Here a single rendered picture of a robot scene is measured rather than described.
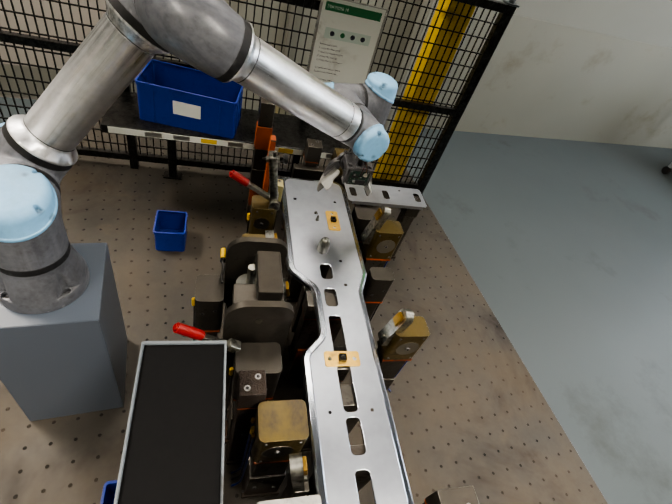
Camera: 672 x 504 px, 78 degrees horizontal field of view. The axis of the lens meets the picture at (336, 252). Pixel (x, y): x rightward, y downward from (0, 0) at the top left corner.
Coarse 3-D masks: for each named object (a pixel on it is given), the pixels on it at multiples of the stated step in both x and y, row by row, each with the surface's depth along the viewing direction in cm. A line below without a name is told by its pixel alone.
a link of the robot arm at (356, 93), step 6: (330, 84) 88; (336, 84) 89; (342, 84) 90; (348, 84) 91; (354, 84) 91; (360, 84) 92; (336, 90) 88; (342, 90) 88; (348, 90) 88; (354, 90) 90; (360, 90) 91; (366, 90) 91; (348, 96) 87; (354, 96) 87; (360, 96) 90; (366, 96) 91; (354, 102) 85; (360, 102) 86; (366, 102) 91
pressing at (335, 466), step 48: (288, 192) 131; (336, 192) 137; (288, 240) 116; (336, 240) 122; (336, 288) 109; (336, 384) 91; (384, 384) 94; (336, 432) 84; (384, 432) 86; (336, 480) 78; (384, 480) 80
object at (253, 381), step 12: (240, 372) 77; (252, 372) 77; (264, 372) 78; (240, 384) 75; (252, 384) 76; (264, 384) 76; (240, 396) 74; (252, 396) 75; (264, 396) 76; (240, 408) 78; (252, 408) 79; (240, 420) 83; (240, 432) 88; (228, 444) 104; (240, 444) 94; (228, 456) 101; (240, 456) 100
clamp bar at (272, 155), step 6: (270, 156) 105; (276, 156) 108; (270, 162) 106; (276, 162) 106; (270, 168) 107; (276, 168) 107; (270, 174) 108; (276, 174) 109; (270, 180) 110; (276, 180) 110; (270, 186) 111; (276, 186) 112; (270, 192) 113; (276, 192) 113; (270, 198) 115; (276, 198) 115
